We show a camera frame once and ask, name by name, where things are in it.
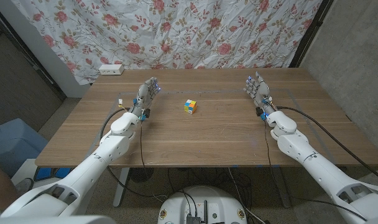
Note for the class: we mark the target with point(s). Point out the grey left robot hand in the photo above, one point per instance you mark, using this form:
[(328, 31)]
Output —
[(145, 93)]

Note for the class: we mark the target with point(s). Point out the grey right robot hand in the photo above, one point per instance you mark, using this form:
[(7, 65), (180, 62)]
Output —
[(260, 90)]

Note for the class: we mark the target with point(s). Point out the multicolour Rubik's cube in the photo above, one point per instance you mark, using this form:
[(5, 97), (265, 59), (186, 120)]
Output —
[(190, 106)]

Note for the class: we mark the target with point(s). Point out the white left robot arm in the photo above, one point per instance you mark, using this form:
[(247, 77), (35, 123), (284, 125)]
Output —
[(108, 149)]

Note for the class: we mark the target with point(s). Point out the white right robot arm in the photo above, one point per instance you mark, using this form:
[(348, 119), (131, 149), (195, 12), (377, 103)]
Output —
[(301, 149)]

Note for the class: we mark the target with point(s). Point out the white power strip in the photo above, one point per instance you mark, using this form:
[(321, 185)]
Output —
[(111, 69)]

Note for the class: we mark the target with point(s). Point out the floral backdrop cloth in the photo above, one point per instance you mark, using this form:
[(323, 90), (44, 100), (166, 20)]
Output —
[(176, 31)]

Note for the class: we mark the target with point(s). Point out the black backdrop stand pole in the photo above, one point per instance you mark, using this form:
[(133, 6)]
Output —
[(310, 31)]

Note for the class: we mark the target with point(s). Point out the black round floor base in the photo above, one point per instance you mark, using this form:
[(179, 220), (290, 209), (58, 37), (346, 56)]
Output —
[(140, 174)]

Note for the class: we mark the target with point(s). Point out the white table leg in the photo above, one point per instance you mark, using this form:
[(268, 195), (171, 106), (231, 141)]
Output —
[(120, 189)]

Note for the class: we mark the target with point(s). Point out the grey table leg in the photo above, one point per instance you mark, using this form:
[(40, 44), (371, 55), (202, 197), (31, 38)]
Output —
[(282, 189)]

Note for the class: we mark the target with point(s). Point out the blue plastic pad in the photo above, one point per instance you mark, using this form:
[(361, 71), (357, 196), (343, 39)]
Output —
[(63, 172)]

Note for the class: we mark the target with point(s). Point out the white robot torso base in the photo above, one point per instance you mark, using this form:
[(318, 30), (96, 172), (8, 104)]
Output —
[(176, 205)]

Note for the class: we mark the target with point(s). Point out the blue-grey box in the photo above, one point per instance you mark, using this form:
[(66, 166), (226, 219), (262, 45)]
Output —
[(11, 143)]

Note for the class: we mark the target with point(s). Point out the white floor platform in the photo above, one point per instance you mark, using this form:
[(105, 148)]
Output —
[(24, 169)]

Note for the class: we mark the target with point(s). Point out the grey sneaker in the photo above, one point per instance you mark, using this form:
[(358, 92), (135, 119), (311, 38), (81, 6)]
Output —
[(24, 186)]

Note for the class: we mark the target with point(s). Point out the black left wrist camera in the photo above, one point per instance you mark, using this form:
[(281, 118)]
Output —
[(147, 113)]

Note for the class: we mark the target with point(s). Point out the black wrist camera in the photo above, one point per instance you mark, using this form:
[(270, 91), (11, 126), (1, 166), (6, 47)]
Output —
[(147, 113), (258, 111)]

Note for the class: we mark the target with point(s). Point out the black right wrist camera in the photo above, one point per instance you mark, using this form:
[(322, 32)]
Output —
[(258, 111)]

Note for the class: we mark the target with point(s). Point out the black door frame strip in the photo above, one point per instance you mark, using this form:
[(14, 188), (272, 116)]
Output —
[(27, 54)]

